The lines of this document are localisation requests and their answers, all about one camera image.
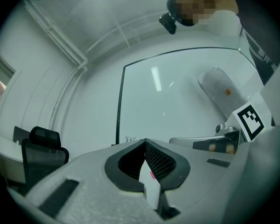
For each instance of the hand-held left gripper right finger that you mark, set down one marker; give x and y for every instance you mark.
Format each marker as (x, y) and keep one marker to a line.
(200, 176)

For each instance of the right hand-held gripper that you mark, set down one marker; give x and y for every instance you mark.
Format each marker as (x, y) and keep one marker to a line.
(249, 120)

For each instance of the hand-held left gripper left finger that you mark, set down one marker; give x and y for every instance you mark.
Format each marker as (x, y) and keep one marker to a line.
(88, 171)

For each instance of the large white whiteboard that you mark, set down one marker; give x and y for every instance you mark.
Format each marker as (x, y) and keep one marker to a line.
(177, 101)

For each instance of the black mesh office chair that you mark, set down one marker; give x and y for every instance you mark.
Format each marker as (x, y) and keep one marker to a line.
(44, 153)

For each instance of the black desk partition panel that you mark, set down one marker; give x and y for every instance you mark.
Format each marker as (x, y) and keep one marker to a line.
(19, 135)

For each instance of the white office desk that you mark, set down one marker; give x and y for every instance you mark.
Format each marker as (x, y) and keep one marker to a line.
(4, 153)

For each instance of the person's dark clothing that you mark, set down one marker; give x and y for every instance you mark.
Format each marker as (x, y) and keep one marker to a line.
(259, 20)

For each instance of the person's head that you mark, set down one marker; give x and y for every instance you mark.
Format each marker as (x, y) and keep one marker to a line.
(191, 6)

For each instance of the black head camera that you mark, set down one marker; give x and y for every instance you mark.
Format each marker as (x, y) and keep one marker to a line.
(168, 23)

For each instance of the white wall pipes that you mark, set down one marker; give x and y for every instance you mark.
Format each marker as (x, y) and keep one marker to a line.
(60, 43)

